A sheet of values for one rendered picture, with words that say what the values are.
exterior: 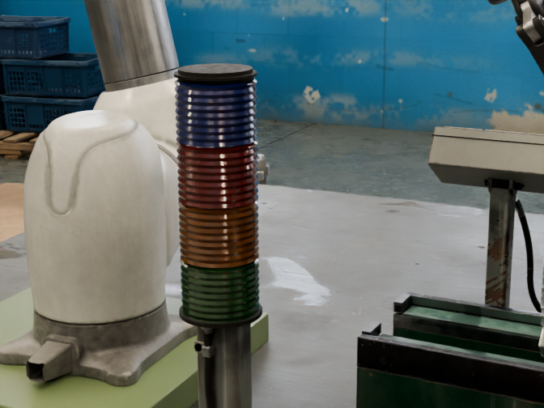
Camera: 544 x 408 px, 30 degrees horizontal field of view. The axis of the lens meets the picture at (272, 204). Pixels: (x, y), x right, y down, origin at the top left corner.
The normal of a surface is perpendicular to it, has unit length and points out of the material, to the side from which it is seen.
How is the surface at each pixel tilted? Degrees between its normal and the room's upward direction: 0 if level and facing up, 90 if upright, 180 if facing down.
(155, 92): 43
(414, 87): 90
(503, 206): 90
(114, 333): 85
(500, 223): 90
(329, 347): 0
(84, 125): 6
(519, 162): 58
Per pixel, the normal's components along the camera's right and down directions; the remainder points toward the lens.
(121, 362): 0.10, -0.87
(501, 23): -0.42, 0.24
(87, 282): 0.01, 0.30
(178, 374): -0.01, -0.96
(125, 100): -0.32, -0.39
